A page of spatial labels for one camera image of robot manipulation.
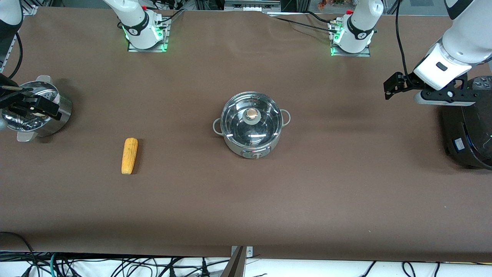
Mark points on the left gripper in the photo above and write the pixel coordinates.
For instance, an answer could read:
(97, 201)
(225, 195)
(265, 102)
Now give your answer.
(407, 82)

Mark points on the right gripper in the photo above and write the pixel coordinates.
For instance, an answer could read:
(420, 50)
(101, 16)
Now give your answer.
(11, 99)

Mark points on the yellow corn cob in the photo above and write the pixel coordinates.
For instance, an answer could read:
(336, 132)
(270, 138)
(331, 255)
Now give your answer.
(129, 156)

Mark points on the glass pot lid with knob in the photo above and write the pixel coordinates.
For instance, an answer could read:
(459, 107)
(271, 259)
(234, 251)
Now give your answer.
(251, 115)

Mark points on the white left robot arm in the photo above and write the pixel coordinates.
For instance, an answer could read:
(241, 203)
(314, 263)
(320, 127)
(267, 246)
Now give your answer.
(361, 27)

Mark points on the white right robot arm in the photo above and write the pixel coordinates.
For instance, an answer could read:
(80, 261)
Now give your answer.
(138, 27)

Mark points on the silver steamer pot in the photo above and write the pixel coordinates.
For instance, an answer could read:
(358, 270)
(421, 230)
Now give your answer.
(63, 111)

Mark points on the black round appliance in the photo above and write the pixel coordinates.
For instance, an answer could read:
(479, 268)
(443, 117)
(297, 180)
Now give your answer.
(471, 130)

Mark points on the brown table cover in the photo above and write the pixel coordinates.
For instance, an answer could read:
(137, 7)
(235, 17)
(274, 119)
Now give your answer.
(246, 204)

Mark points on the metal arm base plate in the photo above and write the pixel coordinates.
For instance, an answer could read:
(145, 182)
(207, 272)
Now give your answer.
(166, 34)
(367, 52)

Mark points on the aluminium frame profile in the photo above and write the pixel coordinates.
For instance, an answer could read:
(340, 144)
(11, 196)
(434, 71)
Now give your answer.
(251, 4)

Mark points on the metal table bracket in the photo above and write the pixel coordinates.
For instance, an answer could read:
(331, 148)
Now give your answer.
(239, 263)

